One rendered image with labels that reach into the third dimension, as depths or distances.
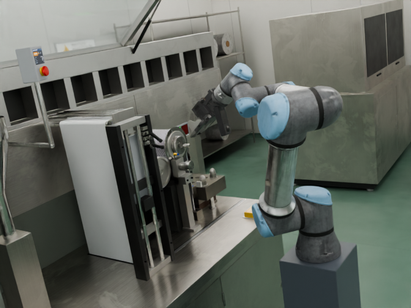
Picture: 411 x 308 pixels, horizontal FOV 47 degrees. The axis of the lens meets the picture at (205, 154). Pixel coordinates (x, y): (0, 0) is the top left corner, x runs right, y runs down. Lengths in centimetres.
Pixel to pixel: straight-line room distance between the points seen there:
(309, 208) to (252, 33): 535
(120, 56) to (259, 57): 471
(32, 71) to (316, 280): 109
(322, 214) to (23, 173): 106
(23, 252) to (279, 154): 82
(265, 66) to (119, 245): 520
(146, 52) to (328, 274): 132
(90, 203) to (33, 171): 24
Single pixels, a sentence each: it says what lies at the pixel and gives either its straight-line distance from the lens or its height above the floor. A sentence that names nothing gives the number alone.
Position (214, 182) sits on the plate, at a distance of 209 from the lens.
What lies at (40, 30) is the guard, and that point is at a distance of 179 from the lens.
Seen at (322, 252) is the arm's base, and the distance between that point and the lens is 163.
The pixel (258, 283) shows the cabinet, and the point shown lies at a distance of 206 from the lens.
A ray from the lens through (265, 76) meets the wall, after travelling 676.
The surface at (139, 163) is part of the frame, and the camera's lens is 162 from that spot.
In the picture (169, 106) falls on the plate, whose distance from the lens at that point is 241.
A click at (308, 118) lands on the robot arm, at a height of 143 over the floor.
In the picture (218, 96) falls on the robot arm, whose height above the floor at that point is 144.
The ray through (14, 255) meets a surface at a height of 113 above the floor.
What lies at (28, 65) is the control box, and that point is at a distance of 148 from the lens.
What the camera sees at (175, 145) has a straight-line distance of 188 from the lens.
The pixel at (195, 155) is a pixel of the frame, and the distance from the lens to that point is 289.
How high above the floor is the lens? 170
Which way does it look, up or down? 15 degrees down
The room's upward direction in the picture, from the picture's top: 9 degrees counter-clockwise
